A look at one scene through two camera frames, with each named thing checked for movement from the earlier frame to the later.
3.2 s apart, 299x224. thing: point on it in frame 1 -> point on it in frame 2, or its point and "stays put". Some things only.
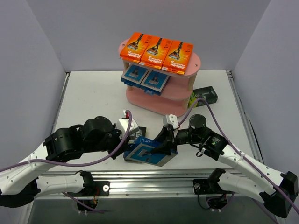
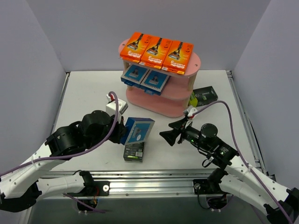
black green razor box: (141, 132) -> (134, 152)
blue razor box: (134, 75) stays put
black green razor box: (208, 93) stays put
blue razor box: (141, 152) -> (136, 130)
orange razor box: (155, 52) stays put
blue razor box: (155, 83) stays put
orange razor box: (134, 47) stays put
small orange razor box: (177, 59) stays put
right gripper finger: (167, 147) -> (170, 136)
